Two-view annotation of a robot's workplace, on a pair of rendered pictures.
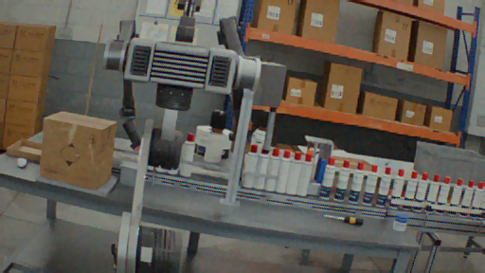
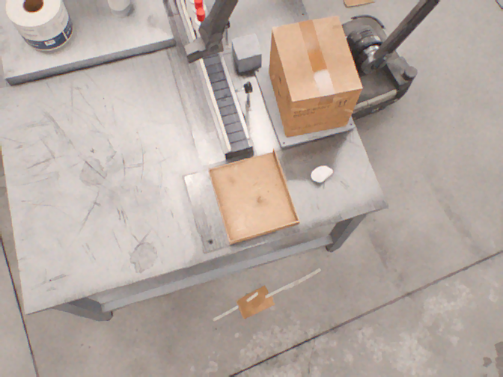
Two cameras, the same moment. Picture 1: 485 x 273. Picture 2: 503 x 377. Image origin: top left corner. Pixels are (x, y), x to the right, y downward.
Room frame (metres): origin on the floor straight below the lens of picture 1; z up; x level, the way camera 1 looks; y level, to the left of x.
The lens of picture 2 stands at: (3.23, 1.60, 2.51)
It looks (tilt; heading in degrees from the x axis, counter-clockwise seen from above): 70 degrees down; 252
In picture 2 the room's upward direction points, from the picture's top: 2 degrees clockwise
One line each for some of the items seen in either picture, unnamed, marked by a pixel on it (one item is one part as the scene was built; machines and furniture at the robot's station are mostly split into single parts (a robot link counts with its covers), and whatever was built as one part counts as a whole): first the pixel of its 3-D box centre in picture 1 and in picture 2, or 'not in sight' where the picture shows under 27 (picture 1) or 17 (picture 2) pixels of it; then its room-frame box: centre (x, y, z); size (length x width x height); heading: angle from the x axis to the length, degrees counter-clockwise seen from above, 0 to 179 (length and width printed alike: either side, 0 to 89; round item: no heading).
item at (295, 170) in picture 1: (294, 172); not in sight; (3.06, -0.27, 0.98); 0.05 x 0.05 x 0.20
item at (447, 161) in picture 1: (453, 165); not in sight; (4.63, -1.67, 0.91); 0.60 x 0.40 x 0.22; 101
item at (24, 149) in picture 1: (37, 152); (252, 194); (3.05, 1.05, 0.85); 0.30 x 0.26 x 0.04; 91
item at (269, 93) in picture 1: (264, 83); not in sight; (2.98, -0.06, 1.38); 0.17 x 0.10 x 0.19; 146
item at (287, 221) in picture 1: (198, 180); (148, 22); (3.25, 0.18, 0.82); 2.10 x 1.31 x 0.02; 91
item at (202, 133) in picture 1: (212, 142); (40, 17); (3.64, 0.15, 0.95); 0.20 x 0.20 x 0.14
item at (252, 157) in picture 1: (251, 166); not in sight; (3.06, -0.06, 0.98); 0.05 x 0.05 x 0.20
